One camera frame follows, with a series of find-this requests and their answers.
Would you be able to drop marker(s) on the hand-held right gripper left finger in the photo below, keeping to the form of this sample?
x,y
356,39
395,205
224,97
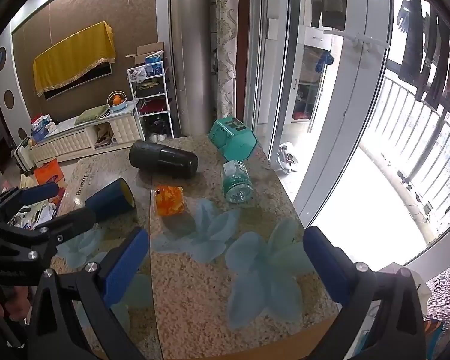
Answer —
x,y
124,264

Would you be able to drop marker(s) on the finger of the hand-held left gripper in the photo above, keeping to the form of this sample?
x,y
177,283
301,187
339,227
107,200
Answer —
x,y
39,192
73,220

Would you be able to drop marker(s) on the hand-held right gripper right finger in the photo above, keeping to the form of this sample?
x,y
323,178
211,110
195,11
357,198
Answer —
x,y
325,266

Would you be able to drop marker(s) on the dark blue cup yellow inside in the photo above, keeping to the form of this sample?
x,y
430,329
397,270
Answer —
x,y
112,198

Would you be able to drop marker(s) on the black cup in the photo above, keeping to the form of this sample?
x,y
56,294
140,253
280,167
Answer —
x,y
162,159

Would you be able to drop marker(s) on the teal patterned glass cup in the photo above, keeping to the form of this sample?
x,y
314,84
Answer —
x,y
237,182

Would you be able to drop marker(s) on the teal hexagonal cup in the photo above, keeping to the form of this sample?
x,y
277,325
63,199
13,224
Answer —
x,y
232,138

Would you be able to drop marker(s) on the person's left hand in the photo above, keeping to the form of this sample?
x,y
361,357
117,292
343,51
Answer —
x,y
17,307

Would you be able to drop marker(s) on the orange bag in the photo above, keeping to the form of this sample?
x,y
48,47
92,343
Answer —
x,y
50,172

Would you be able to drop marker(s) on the white suitcase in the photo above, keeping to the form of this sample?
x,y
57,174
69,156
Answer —
x,y
22,156

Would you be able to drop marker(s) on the blue tissue pack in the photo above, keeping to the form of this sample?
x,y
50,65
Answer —
x,y
41,122

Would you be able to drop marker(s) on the white television cabinet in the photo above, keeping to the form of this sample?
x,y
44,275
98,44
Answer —
x,y
88,135

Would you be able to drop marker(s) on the orange plastic packet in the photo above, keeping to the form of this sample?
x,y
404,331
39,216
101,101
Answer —
x,y
169,200

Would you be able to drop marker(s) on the green cushion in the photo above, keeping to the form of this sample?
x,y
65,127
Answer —
x,y
92,114

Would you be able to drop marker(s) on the white slippers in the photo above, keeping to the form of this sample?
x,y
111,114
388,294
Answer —
x,y
287,155

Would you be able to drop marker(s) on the blue fruit bowl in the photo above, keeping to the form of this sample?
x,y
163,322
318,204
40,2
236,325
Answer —
x,y
117,103

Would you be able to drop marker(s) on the black television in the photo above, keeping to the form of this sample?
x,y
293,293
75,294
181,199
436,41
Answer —
x,y
80,80

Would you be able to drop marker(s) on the yellow cloth cover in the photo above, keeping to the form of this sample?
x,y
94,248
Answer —
x,y
74,55

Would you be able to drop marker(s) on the white plastic bag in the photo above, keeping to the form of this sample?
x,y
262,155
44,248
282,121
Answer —
x,y
137,75

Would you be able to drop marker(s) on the balcony railing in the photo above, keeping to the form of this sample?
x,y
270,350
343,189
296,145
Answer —
x,y
416,138

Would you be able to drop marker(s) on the cardboard box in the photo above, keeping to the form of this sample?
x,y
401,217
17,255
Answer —
x,y
149,54

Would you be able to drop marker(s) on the grey standing air conditioner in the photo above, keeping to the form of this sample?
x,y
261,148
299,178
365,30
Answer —
x,y
190,50

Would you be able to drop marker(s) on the black hanging garment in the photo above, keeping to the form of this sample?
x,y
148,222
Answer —
x,y
437,65

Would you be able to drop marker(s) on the patterned beige curtain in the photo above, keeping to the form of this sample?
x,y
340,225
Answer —
x,y
227,41

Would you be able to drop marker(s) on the dark hanging garment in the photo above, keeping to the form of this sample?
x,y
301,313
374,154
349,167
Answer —
x,y
414,45

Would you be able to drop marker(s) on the blue glove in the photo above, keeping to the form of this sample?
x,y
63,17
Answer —
x,y
405,14

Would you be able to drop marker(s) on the round wall ornament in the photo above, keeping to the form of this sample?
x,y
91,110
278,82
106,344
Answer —
x,y
0,58
9,99

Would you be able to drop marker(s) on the white sliding door frame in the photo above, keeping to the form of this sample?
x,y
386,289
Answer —
x,y
345,93

